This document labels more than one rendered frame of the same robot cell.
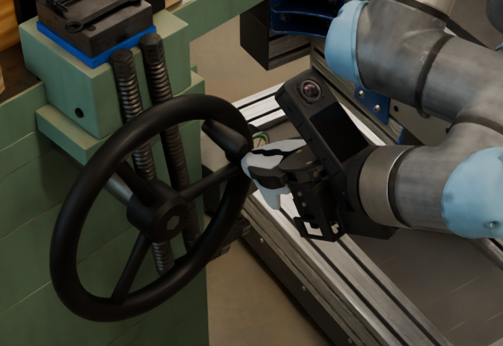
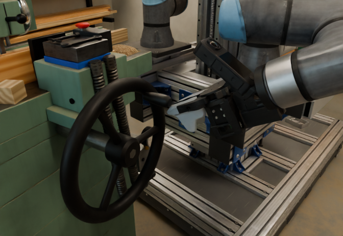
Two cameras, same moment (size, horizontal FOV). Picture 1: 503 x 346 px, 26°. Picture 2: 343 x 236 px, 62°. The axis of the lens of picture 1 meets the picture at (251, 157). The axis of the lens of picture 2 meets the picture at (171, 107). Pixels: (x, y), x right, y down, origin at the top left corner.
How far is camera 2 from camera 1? 0.67 m
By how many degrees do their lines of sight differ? 20
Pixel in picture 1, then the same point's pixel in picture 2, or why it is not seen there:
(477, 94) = (327, 13)
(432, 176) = (332, 48)
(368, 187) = (275, 78)
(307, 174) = (221, 92)
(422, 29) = not seen: outside the picture
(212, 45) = not seen: hidden behind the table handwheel
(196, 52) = not seen: hidden behind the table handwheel
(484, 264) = (235, 186)
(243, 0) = (141, 68)
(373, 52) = (252, 8)
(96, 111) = (82, 95)
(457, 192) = not seen: outside the picture
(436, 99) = (298, 25)
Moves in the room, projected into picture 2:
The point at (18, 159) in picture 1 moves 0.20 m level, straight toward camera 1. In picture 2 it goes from (37, 138) to (56, 198)
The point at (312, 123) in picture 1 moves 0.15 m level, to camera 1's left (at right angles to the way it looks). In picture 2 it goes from (221, 59) to (125, 66)
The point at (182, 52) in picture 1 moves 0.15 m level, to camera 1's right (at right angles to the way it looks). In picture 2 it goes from (124, 70) to (188, 65)
